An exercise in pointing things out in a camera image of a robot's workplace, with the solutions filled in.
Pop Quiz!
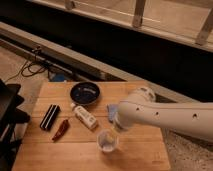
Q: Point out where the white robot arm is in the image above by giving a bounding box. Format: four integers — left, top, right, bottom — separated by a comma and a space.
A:
114, 86, 213, 142

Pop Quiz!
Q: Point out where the dark ceramic bowl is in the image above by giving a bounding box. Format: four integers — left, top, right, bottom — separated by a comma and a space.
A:
70, 82, 100, 105

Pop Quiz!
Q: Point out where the blue sponge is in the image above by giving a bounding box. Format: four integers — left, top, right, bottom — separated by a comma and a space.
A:
107, 104, 118, 122

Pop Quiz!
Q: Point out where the white plastic bottle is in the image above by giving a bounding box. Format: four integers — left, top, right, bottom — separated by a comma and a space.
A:
71, 103, 98, 130

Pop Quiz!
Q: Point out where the blue object behind table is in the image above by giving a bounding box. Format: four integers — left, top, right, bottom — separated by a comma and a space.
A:
49, 74, 66, 82

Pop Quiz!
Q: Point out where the red chili pepper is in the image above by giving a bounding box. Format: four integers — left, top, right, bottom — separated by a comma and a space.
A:
52, 119, 69, 141

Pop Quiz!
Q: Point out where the black rectangular box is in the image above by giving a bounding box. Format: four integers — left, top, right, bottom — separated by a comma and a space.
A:
40, 104, 60, 131

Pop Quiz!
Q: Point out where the wooden board table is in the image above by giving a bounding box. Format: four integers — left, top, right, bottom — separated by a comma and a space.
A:
12, 81, 170, 171

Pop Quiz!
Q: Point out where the black chair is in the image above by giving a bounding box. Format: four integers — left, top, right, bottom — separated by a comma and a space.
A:
0, 79, 30, 171

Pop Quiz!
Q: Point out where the black cable on floor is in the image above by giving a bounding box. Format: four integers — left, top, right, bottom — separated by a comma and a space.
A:
4, 46, 54, 83

